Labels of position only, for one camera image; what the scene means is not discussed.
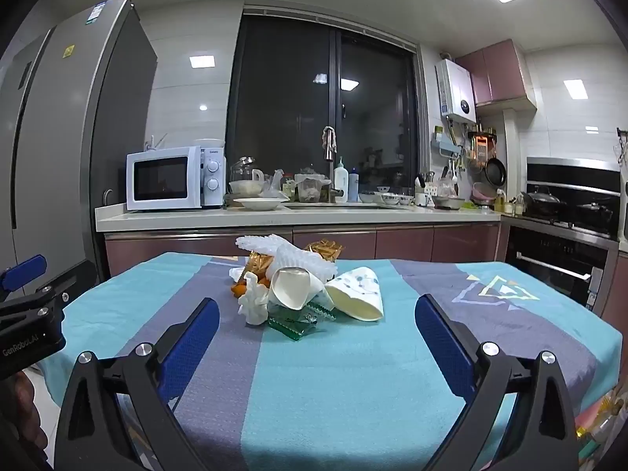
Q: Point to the crumpled white tissue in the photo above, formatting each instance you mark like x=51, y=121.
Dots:
x=255, y=304

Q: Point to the person's left hand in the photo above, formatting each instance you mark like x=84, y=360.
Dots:
x=27, y=412

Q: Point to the maroon wall cabinet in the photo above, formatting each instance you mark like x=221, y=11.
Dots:
x=500, y=68

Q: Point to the dark sliding window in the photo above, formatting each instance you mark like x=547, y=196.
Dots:
x=284, y=108

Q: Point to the pale blue wall rack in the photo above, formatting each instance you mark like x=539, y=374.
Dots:
x=446, y=144

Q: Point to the green plastic wrapper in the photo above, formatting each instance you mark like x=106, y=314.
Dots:
x=289, y=326

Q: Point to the white utensil holder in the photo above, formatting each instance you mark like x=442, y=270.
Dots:
x=422, y=194

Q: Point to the metal basin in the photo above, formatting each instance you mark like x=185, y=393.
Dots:
x=447, y=202

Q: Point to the pink basin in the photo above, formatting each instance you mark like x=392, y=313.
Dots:
x=483, y=194

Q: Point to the rag on faucet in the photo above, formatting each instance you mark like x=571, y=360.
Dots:
x=328, y=142

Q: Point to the cooking oil bottle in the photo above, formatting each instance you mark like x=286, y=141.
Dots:
x=500, y=202

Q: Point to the wok with lid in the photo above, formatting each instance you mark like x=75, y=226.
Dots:
x=539, y=201

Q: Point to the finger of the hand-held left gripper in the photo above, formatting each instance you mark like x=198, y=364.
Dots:
x=24, y=267
x=73, y=277

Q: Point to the blue dotted paper cup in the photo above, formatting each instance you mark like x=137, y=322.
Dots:
x=353, y=289

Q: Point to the clear food container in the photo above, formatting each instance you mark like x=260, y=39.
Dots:
x=311, y=189

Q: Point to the gas stove with pots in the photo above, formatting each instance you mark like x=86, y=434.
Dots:
x=569, y=171

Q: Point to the black frying pan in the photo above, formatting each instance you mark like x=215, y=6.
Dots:
x=495, y=171

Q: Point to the kitchen counter with maroon cabinets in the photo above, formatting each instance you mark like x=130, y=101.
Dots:
x=402, y=243

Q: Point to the crushed white paper cup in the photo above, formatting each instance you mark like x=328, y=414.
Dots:
x=294, y=289

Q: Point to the teal and purple tablecloth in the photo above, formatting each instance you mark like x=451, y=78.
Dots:
x=343, y=392

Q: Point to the orange peel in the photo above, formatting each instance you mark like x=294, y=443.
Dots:
x=239, y=288

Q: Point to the black cooking pot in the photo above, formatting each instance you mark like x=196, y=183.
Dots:
x=594, y=215

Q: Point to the clear plastic bag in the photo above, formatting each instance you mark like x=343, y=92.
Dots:
x=275, y=184

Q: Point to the steel kitchen faucet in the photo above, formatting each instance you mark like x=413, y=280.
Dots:
x=329, y=176

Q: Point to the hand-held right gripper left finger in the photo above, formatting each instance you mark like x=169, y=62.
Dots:
x=191, y=343

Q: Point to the white bottle with blue cap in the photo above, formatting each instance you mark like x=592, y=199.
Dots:
x=353, y=186

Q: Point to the small patterned bowl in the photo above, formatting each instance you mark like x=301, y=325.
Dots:
x=390, y=199
x=406, y=199

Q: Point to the white pump bottle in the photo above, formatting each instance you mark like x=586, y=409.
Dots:
x=340, y=181

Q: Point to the grey refrigerator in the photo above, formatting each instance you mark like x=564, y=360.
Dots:
x=73, y=132

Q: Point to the white wall water heater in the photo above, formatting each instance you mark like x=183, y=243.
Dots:
x=456, y=88

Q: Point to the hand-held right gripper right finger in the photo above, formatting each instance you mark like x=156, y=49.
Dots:
x=441, y=338

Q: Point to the white microwave oven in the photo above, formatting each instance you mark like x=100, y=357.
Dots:
x=162, y=179

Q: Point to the black built-in oven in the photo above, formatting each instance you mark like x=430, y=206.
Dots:
x=549, y=260

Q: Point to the white foam fruit net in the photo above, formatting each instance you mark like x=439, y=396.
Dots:
x=294, y=257

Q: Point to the white plate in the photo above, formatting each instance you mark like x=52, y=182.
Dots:
x=257, y=203

